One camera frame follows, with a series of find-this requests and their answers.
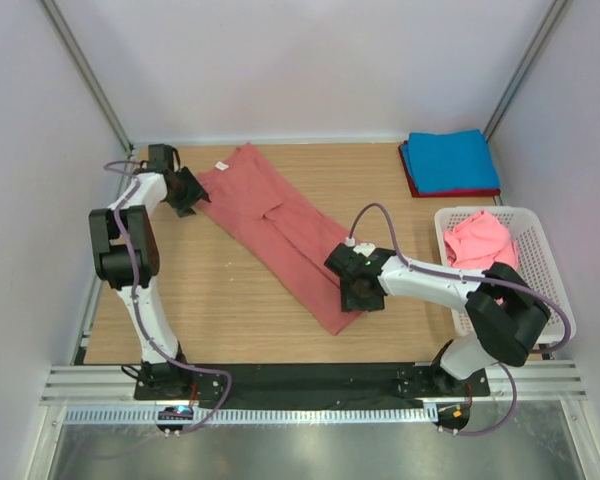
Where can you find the bright pink t-shirt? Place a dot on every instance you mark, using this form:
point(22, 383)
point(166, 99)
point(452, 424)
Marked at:
point(480, 241)

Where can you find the salmon pink t-shirt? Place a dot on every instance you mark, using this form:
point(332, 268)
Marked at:
point(265, 213)

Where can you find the white plastic basket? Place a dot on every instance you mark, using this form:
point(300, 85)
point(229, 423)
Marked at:
point(537, 266)

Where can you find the folded blue t-shirt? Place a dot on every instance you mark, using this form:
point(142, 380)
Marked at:
point(443, 163)

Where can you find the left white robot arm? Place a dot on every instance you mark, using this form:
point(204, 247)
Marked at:
point(126, 257)

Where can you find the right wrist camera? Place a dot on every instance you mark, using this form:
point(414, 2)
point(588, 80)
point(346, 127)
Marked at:
point(364, 248)

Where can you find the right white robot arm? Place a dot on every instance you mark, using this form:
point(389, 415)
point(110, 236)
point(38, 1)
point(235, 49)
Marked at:
point(506, 318)

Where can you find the white slotted cable duct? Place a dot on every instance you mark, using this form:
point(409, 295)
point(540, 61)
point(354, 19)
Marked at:
point(177, 416)

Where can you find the aluminium frame rail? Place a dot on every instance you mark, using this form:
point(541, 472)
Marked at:
point(545, 380)

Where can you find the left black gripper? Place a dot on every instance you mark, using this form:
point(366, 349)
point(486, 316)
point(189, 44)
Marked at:
point(196, 194)

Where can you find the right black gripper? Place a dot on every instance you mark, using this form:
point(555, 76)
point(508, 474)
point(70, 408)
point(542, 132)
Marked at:
point(349, 301)

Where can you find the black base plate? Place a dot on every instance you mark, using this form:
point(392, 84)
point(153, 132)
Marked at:
point(304, 385)

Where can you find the folded red t-shirt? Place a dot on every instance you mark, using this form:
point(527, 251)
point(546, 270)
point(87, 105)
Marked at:
point(454, 193)

